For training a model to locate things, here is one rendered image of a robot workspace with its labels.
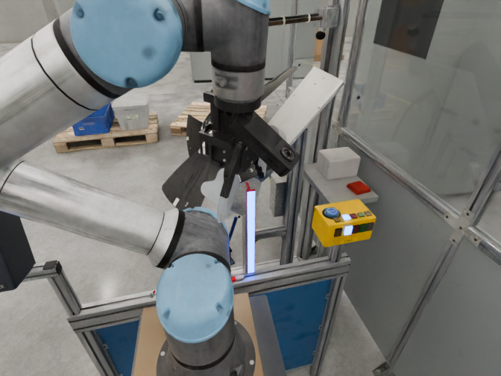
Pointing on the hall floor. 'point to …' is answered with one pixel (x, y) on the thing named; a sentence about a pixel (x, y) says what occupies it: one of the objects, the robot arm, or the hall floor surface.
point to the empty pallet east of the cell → (198, 111)
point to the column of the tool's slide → (321, 128)
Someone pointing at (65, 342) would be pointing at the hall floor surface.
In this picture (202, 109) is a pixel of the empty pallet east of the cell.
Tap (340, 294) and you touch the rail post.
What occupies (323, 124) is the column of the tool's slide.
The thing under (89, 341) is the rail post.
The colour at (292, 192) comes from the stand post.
